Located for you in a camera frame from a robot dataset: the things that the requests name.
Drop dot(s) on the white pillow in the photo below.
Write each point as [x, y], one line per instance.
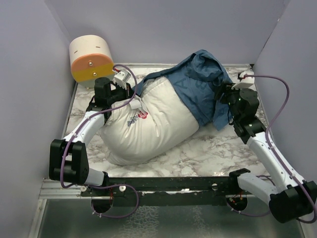
[134, 136]

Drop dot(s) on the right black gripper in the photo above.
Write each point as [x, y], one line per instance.
[225, 87]

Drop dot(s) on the cream orange cylindrical container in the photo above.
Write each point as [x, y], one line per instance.
[90, 59]

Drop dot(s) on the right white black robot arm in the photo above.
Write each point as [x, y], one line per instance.
[290, 196]

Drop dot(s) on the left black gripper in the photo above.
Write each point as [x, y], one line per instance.
[129, 92]

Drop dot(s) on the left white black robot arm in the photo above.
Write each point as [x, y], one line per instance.
[68, 156]

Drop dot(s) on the aluminium frame rail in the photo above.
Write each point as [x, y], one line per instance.
[51, 189]

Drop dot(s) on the blue cartoon print pillowcase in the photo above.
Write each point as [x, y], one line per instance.
[195, 81]

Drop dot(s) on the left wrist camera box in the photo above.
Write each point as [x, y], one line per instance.
[121, 78]

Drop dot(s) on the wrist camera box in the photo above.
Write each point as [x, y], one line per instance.
[245, 80]
[121, 78]

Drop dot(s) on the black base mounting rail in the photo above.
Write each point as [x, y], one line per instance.
[167, 191]

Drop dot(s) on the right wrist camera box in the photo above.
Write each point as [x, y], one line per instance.
[245, 80]

